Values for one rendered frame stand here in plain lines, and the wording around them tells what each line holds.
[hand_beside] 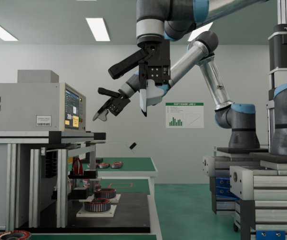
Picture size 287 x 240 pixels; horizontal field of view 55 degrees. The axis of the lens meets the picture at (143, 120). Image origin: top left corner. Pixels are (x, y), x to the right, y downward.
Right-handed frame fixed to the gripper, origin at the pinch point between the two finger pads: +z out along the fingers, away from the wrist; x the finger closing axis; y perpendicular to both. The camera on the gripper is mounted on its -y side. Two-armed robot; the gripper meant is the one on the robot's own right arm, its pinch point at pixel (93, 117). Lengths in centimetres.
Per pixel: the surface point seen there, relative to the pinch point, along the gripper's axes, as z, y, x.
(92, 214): 25.7, 32.3, -28.0
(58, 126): 10.6, -2.8, -28.6
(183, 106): -131, 44, 512
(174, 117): -96, 48, 512
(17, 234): 40, 18, -51
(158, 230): 10, 53, -37
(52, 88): 1.3, -15.8, -28.6
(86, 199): 24.4, 26.4, -23.5
